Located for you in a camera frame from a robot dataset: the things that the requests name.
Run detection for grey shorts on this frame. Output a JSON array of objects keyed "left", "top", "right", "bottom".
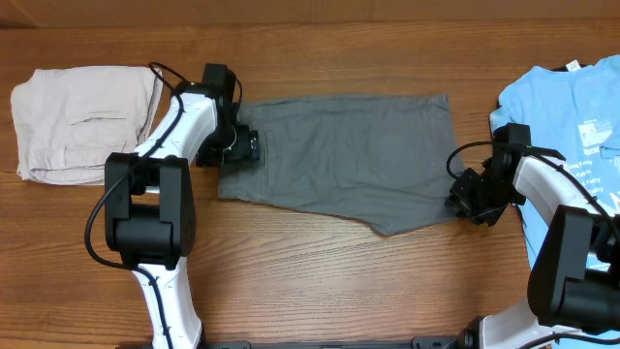
[{"left": 218, "top": 94, "right": 456, "bottom": 236}]

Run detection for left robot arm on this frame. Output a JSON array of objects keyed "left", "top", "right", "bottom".
[{"left": 93, "top": 63, "right": 260, "bottom": 348}]

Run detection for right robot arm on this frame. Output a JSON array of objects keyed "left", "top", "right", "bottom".
[{"left": 449, "top": 123, "right": 619, "bottom": 348}]

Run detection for light blue printed t-shirt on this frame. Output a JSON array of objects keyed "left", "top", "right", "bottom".
[{"left": 488, "top": 54, "right": 620, "bottom": 349}]

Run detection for folded beige shorts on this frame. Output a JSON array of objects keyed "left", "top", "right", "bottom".
[{"left": 11, "top": 66, "right": 163, "bottom": 185}]

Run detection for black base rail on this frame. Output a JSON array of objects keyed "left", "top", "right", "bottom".
[{"left": 198, "top": 331, "right": 480, "bottom": 349}]

